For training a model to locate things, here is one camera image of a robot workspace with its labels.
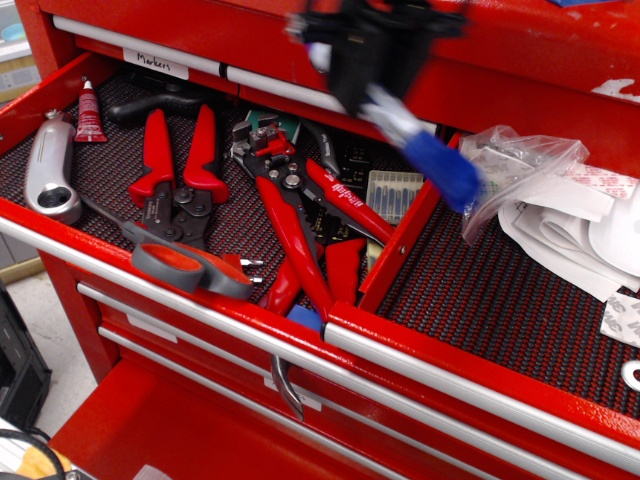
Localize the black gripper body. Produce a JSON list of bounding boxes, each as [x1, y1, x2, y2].
[[286, 1, 466, 94]]

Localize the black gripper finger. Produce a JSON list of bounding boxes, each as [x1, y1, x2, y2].
[[328, 59, 373, 116]]

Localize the blue and white marker pen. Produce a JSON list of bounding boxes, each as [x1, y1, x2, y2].
[[305, 41, 480, 213]]

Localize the red left tool drawer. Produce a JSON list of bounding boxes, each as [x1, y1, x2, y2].
[[1, 54, 460, 382]]

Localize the red tool drawer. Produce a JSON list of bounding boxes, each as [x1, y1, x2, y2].
[[324, 185, 639, 479], [1, 54, 460, 382]]

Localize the red right tool drawer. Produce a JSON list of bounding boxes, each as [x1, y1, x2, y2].
[[324, 185, 639, 479]]

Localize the green white small box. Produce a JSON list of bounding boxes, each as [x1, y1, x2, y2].
[[245, 109, 301, 145]]

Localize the clear drill bit case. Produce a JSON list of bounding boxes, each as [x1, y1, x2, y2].
[[366, 170, 424, 225]]

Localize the clear plastic bag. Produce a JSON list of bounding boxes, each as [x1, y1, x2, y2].
[[459, 125, 589, 245]]

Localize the black spring clamp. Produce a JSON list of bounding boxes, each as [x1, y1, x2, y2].
[[106, 72, 223, 125]]

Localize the white markers label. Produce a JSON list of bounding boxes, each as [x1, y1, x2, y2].
[[123, 48, 189, 80]]

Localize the red tool chest cabinet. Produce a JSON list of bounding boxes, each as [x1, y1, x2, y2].
[[13, 0, 640, 480]]

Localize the blue flat package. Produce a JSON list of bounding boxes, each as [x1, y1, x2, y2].
[[286, 304, 323, 333]]

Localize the red threadlocker tube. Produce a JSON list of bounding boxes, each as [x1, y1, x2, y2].
[[74, 80, 108, 143]]

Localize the white folded paper sheets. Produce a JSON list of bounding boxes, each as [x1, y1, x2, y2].
[[498, 164, 639, 302]]

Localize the silver utility knife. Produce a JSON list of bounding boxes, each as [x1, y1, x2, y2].
[[23, 110, 82, 225]]

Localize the white 3M adhesive strip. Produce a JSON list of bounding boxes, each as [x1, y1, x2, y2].
[[600, 293, 640, 348]]

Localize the black plastic crate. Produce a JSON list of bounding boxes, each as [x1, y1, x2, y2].
[[0, 284, 52, 430]]

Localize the red automatic wire stripper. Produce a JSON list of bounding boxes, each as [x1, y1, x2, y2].
[[230, 112, 397, 324]]

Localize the red black wire stripper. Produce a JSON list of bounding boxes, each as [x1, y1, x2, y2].
[[259, 220, 366, 322]]

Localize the red handled crimping pliers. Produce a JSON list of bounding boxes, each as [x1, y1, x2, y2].
[[127, 103, 231, 251]]

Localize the red grey handled scissors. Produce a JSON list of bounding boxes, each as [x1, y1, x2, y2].
[[80, 195, 253, 300]]

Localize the silver metal ring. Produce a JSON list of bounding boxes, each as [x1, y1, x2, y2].
[[621, 359, 640, 392]]

